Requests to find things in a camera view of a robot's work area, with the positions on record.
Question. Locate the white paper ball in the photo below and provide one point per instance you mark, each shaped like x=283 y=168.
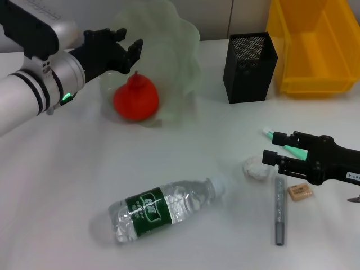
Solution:
x=254 y=170

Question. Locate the beige eraser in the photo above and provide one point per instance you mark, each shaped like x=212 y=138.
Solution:
x=301 y=192

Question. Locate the clear water bottle green label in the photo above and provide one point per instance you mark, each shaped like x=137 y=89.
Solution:
x=149 y=211

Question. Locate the grey marker pen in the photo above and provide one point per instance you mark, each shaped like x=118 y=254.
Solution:
x=279 y=211

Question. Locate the translucent green wavy fruit plate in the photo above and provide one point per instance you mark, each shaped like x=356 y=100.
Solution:
x=174 y=56

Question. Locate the yellow plastic storage bin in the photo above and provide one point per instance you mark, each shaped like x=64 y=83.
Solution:
x=315 y=56

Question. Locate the mint green pen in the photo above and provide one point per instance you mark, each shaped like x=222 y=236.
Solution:
x=295 y=152

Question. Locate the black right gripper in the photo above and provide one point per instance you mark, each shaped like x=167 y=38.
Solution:
x=334 y=163

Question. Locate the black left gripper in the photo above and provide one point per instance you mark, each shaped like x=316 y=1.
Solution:
x=98 y=59

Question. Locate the black mesh pen holder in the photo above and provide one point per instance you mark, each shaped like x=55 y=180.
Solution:
x=247 y=81

